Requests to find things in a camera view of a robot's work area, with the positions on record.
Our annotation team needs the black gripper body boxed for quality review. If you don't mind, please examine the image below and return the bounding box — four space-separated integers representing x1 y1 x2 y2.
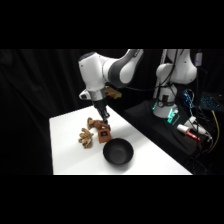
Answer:
92 98 110 118

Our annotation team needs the orange block with blue picture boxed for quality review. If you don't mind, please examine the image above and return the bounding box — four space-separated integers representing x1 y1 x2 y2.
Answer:
97 129 113 144

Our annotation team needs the brown plush animal toy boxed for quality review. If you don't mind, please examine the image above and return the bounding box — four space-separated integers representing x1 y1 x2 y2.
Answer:
77 116 111 150

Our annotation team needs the black bowl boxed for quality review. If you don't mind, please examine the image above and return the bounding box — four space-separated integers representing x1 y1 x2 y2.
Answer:
102 137 135 167

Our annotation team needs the black robot stand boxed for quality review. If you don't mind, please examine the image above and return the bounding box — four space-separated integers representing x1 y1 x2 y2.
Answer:
123 99 209 159

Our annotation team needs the black curtain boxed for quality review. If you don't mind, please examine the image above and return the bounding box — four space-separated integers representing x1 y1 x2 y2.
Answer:
0 49 224 176

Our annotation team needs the small green light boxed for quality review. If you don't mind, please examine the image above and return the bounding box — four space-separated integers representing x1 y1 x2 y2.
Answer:
167 107 180 125

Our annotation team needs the white and red marker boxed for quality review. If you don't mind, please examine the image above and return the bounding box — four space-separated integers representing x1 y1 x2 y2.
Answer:
176 123 202 142

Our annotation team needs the blue cable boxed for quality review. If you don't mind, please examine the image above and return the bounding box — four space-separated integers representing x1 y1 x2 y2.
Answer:
182 88 197 110

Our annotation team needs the yellow cable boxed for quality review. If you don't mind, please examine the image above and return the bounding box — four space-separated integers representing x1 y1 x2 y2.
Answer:
207 109 221 154

